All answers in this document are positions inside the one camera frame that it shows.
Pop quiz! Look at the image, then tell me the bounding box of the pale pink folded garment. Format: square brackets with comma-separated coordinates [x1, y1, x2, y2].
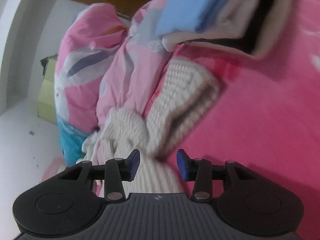
[161, 0, 283, 60]

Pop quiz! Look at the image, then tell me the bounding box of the pink and white headboard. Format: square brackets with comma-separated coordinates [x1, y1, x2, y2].
[42, 156, 68, 180]

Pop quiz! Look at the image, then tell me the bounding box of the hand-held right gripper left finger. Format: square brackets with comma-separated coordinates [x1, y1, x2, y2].
[59, 149, 141, 202]

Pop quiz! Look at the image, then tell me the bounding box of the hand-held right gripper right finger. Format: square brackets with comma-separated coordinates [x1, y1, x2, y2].
[176, 149, 258, 202]

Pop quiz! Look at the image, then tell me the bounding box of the beige checked knit cardigan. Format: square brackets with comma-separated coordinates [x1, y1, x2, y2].
[96, 57, 222, 194]

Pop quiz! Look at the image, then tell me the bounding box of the black folded garment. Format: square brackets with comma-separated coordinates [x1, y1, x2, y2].
[184, 0, 275, 55]

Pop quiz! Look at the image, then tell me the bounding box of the pale yellow wardrobe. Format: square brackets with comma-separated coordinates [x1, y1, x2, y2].
[37, 52, 59, 125]

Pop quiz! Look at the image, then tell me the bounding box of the pink printed quilt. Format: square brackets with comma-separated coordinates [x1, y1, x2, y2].
[54, 0, 175, 167]

